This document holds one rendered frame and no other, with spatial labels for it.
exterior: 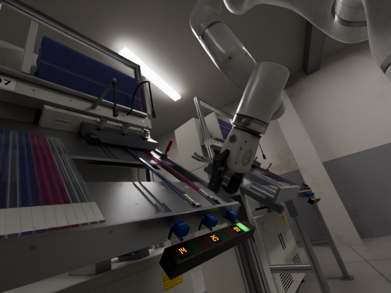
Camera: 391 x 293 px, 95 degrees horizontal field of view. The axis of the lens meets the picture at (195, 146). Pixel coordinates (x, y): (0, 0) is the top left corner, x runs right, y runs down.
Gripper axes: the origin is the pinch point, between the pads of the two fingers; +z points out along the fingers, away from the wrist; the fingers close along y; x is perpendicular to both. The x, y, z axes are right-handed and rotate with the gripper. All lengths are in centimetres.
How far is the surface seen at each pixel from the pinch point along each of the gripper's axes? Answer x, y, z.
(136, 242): 2.4, -19.9, 13.1
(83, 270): 29, -15, 47
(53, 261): 2.4, -33.2, 12.3
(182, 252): -4.8, -14.3, 11.2
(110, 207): 10.8, -22.9, 10.2
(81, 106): 80, -16, -1
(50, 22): 119, -31, -37
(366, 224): -52, 303, 34
